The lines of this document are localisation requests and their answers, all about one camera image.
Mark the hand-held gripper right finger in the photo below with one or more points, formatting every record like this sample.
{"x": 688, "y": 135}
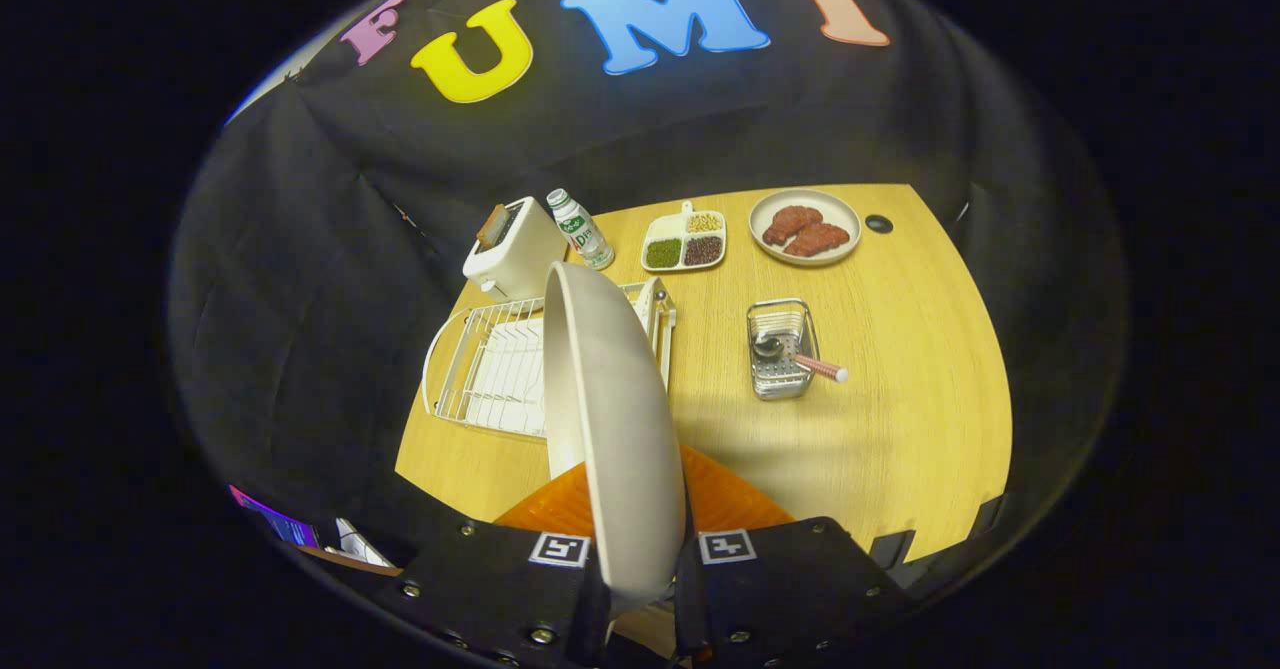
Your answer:
{"x": 780, "y": 589}

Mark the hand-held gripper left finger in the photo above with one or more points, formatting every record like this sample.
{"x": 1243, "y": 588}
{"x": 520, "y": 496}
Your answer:
{"x": 500, "y": 589}

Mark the beige round plate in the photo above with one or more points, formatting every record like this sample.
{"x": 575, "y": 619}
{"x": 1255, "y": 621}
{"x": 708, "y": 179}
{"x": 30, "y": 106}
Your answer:
{"x": 620, "y": 429}

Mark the beige plate with meat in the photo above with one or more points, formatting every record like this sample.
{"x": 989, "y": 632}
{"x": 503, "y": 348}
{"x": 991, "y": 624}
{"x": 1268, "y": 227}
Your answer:
{"x": 840, "y": 214}

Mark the purple lit screen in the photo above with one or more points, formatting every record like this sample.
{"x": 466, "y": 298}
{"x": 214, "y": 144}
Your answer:
{"x": 275, "y": 522}

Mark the white toaster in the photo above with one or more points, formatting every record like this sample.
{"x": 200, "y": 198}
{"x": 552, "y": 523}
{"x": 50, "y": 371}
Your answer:
{"x": 520, "y": 254}

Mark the black backdrop cloth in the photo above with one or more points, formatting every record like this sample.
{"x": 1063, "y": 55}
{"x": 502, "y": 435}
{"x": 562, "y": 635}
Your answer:
{"x": 330, "y": 299}

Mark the pile of dark red beans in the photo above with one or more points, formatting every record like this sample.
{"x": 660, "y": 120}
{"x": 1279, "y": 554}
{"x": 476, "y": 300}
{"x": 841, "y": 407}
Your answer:
{"x": 703, "y": 251}

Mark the red meat piece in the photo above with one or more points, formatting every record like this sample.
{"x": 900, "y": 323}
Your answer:
{"x": 818, "y": 240}
{"x": 792, "y": 222}

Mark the pile of green beans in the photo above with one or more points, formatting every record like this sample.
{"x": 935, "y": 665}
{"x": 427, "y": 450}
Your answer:
{"x": 663, "y": 253}

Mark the brown bread slice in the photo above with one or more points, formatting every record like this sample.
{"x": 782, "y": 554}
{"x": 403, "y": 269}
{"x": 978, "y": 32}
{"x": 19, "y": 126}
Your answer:
{"x": 491, "y": 226}

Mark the plastic bottle with green label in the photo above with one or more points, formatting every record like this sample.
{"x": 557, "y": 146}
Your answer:
{"x": 580, "y": 232}

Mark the pile of yellow soybeans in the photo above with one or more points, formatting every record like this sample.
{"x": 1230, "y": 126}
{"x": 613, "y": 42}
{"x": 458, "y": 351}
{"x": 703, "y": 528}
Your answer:
{"x": 705, "y": 223}

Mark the white divided tray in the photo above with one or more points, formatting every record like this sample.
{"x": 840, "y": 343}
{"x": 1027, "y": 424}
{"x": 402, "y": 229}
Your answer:
{"x": 665, "y": 226}

